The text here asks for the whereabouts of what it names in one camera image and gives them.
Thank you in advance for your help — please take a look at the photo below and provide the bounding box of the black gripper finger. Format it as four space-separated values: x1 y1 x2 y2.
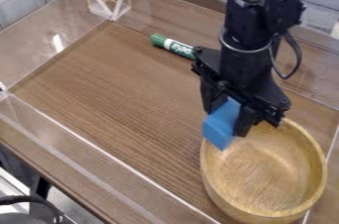
200 77 228 114
234 105 258 137

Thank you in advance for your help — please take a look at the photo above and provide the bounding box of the black cable lower left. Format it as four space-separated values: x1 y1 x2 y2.
0 194 68 224

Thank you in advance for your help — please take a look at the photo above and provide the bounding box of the green Expo marker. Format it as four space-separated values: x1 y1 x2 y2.
150 34 195 60

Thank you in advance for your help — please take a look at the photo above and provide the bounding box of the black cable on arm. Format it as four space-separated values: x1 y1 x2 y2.
267 31 304 81

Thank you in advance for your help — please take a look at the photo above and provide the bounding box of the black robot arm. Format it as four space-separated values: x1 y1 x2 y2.
192 0 304 137

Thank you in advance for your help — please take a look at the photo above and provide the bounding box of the brown wooden bowl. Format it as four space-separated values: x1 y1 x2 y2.
200 119 327 224

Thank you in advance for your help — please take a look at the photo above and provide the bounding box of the clear acrylic corner bracket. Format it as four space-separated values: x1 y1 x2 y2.
86 0 131 22

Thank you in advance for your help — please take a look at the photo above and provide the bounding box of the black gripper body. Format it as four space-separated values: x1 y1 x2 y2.
190 33 292 129

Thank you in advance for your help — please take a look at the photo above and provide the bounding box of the blue rectangular block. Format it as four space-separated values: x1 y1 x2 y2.
202 98 242 151

